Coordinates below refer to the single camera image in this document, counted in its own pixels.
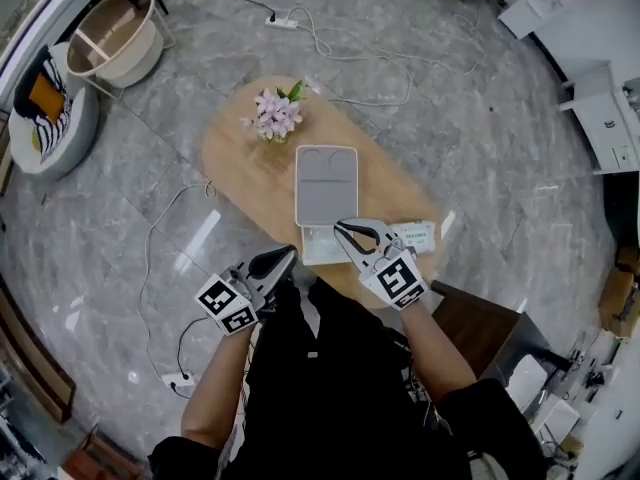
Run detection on white floor cable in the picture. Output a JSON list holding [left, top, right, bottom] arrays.
[[136, 179, 218, 375], [293, 6, 414, 108]]

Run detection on dark wooden side table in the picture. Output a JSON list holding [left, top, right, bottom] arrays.
[[430, 279, 572, 390]]

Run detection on white wet wipes packet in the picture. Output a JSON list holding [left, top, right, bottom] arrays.
[[389, 219, 438, 256]]

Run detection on white cabinet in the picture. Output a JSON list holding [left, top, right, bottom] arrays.
[[558, 59, 640, 176]]

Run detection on white power strip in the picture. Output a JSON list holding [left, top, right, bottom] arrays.
[[264, 13, 300, 31], [160, 369, 197, 393]]

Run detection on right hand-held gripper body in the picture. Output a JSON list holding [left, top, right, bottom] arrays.
[[358, 239, 429, 312]]

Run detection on person's black clothing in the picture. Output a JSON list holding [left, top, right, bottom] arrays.
[[148, 274, 547, 480]]

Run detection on person's right forearm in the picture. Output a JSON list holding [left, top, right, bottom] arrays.
[[399, 296, 477, 405]]

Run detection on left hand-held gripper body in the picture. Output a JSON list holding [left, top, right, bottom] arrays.
[[193, 261, 270, 337]]

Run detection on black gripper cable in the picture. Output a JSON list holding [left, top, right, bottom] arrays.
[[176, 316, 210, 378]]

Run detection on grey round pouf chair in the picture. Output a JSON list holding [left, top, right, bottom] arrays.
[[7, 42, 101, 184]]

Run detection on person's left forearm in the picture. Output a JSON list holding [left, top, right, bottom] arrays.
[[180, 324, 252, 450]]

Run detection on orange cushion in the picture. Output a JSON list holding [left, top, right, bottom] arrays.
[[28, 73, 67, 125]]

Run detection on beige round side table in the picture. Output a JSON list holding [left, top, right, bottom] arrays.
[[65, 0, 177, 101]]

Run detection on cardboard box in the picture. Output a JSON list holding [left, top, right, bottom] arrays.
[[596, 244, 640, 340]]

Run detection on black white striped cushion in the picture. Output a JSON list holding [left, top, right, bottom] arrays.
[[13, 45, 74, 165]]

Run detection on oval wooden coffee table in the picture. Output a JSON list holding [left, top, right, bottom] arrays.
[[200, 74, 444, 310]]

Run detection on pink flower vase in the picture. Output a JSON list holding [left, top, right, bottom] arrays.
[[239, 79, 309, 145]]

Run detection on white storage box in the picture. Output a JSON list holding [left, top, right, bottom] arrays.
[[294, 144, 361, 267]]

